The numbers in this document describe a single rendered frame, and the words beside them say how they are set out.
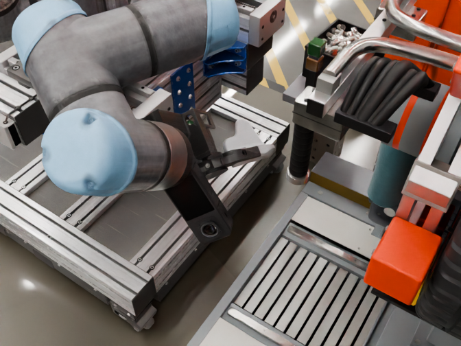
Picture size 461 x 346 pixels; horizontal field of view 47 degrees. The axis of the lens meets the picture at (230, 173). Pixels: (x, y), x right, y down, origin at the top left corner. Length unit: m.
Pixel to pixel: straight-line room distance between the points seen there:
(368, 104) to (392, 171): 0.48
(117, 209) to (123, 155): 1.24
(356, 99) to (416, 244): 0.23
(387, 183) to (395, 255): 0.53
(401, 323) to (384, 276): 0.71
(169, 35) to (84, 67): 0.09
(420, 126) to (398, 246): 0.27
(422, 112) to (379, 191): 0.39
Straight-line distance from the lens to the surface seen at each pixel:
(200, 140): 0.65
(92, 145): 0.46
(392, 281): 0.80
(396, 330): 1.49
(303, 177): 1.01
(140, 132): 0.50
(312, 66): 1.57
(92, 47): 0.52
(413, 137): 1.00
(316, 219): 1.83
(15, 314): 1.83
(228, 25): 0.57
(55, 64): 0.52
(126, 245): 1.61
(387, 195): 1.34
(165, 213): 1.66
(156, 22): 0.54
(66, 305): 1.79
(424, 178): 0.78
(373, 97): 0.81
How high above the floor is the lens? 1.51
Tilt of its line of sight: 48 degrees down
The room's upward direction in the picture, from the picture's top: straight up
